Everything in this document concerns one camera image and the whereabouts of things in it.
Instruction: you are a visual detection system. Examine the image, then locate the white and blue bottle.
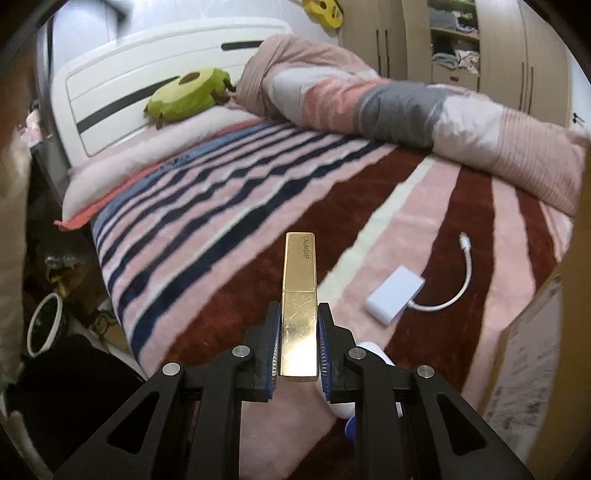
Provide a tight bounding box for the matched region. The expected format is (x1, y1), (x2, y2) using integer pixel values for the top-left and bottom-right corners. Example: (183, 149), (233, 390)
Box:
(318, 342), (404, 440)

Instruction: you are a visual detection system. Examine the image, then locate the pink grey patchwork duvet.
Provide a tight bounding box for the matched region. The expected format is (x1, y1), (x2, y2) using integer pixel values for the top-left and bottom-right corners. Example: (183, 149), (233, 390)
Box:
(226, 34), (591, 217)

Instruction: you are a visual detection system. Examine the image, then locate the pink pillow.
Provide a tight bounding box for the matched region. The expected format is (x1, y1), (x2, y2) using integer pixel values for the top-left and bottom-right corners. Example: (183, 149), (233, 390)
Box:
(54, 119), (259, 232)

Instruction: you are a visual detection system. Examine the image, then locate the yellow ukulele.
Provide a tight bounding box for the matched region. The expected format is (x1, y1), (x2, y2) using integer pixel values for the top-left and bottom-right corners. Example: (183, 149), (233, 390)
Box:
(302, 0), (345, 29)

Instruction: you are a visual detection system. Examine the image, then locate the white adapter with cable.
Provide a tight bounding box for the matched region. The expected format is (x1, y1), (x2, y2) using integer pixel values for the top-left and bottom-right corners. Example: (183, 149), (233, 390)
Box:
(366, 232), (472, 328)

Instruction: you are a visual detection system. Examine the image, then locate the green avocado plush toy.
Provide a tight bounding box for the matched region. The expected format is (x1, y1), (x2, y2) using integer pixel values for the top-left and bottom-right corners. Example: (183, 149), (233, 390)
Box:
(143, 67), (237, 130)

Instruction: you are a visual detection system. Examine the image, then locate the white rimmed black bowl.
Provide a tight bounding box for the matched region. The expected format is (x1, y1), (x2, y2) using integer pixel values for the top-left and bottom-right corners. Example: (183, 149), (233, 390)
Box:
(27, 292), (64, 357)

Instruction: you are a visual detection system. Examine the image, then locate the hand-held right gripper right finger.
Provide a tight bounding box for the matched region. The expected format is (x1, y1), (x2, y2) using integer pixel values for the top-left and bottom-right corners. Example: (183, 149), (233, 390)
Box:
(317, 302), (536, 480)

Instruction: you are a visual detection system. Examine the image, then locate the white bed headboard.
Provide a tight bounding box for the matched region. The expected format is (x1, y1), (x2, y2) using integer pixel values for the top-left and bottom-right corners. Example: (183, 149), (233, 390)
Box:
(50, 19), (296, 168)

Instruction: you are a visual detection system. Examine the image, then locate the striped fleece blanket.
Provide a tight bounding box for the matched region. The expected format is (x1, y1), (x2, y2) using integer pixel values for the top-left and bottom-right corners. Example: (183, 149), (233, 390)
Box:
(91, 117), (573, 480)

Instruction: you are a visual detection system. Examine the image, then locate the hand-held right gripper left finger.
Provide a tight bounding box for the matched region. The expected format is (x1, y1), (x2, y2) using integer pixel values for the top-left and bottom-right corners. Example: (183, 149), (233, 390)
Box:
(54, 302), (282, 480)

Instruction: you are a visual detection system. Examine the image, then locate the cardboard box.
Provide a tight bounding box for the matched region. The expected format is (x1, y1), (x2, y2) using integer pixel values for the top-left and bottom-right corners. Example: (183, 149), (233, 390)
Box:
(480, 272), (566, 444)

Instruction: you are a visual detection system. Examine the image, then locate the beige wardrobe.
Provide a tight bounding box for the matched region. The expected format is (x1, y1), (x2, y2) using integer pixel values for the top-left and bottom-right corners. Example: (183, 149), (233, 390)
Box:
(339, 0), (575, 127)

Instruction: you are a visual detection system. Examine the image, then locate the gold rectangular lipstick tube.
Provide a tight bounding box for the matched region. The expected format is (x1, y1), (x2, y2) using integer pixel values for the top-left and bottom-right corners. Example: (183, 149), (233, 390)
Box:
(277, 232), (319, 382)

